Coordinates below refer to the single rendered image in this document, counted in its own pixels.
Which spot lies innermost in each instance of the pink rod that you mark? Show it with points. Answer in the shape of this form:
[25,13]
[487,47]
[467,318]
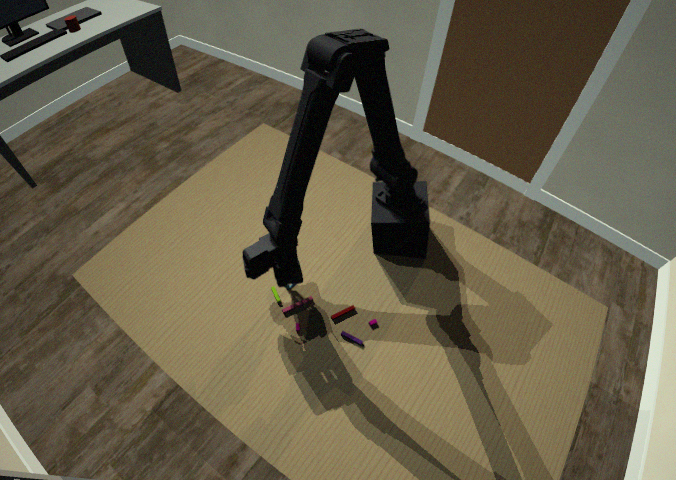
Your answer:
[298,304]

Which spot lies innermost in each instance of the lime green rod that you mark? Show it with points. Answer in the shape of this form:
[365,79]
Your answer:
[275,294]

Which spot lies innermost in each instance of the red rod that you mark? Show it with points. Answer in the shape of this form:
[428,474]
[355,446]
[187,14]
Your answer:
[343,312]

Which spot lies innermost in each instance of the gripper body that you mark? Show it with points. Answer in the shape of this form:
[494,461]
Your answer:
[295,274]

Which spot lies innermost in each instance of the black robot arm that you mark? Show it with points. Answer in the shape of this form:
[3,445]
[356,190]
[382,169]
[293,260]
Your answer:
[336,56]

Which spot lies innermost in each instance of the purple rod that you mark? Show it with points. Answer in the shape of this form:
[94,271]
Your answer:
[352,338]

